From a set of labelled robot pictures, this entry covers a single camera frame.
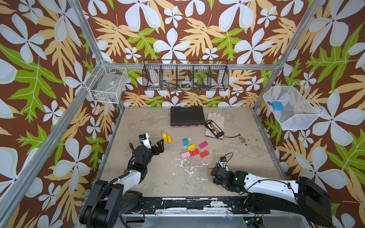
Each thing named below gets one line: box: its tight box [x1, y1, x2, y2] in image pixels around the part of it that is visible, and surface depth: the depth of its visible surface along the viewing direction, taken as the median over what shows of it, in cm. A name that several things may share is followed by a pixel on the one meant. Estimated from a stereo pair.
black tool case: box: [170, 105, 206, 127], surface depth 110 cm
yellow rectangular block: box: [186, 143, 197, 152], surface depth 98 cm
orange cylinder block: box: [167, 135, 173, 144], surface depth 102 cm
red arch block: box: [189, 148, 200, 157], surface depth 95 cm
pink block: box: [180, 151, 191, 159], surface depth 95 cm
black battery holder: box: [206, 121, 225, 139], surface depth 106 cm
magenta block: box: [198, 141, 209, 149], surface depth 100 cm
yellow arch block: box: [162, 132, 168, 143], surface depth 103 cm
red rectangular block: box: [199, 150, 210, 159], surface depth 95 cm
